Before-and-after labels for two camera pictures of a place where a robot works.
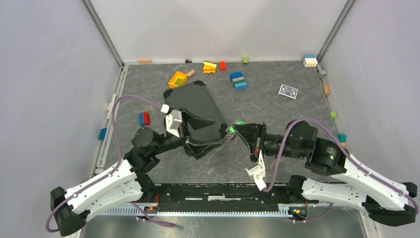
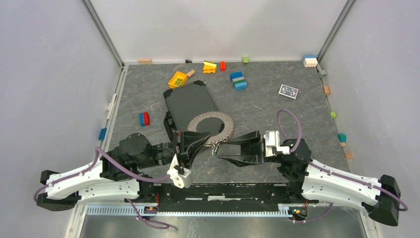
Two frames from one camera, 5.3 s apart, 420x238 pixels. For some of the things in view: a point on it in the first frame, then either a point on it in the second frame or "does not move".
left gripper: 198,149 → 190,139
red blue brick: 144,119 does not move
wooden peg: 190,73 does not move
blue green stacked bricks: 238,81 does not move
